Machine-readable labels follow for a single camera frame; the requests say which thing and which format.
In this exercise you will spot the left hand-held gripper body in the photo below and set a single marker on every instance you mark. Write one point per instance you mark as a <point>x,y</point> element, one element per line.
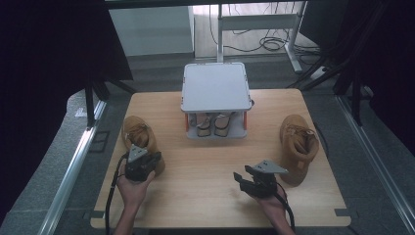
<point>138,166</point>

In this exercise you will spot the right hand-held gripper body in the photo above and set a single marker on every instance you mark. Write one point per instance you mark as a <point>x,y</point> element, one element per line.
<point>266,186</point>

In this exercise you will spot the tan suede boot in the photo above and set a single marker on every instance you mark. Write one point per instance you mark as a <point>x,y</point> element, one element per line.
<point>295,140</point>
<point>138,132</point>

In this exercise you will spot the grey two-tier shoe rack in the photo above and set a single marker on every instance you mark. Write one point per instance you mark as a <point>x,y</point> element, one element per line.
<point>215,88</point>

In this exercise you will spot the person's right hand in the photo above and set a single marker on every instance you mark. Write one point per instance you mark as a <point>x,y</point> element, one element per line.
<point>275,205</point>

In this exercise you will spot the person's left hand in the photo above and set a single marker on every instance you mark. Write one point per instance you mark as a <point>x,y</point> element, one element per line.
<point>132,192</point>

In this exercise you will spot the black tripod stand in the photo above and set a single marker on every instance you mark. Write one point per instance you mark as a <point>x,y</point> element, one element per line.
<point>89,104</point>

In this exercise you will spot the white power strip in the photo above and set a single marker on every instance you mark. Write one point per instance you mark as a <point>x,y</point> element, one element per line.
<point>318,73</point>

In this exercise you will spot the black stand legs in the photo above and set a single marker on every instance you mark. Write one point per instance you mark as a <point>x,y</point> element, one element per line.
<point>355,98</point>

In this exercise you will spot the white cabinet panel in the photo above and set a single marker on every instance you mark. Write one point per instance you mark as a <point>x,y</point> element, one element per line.
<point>150,31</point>

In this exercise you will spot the dark curtain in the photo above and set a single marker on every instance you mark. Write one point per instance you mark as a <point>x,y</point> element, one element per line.
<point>42,81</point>
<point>394,65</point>

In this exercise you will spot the aluminium floor rail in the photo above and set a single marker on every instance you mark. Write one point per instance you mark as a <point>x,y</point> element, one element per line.
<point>375,163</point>
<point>70,176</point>

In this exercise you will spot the white metal desk frame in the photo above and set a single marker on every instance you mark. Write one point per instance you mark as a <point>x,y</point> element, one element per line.
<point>257,23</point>

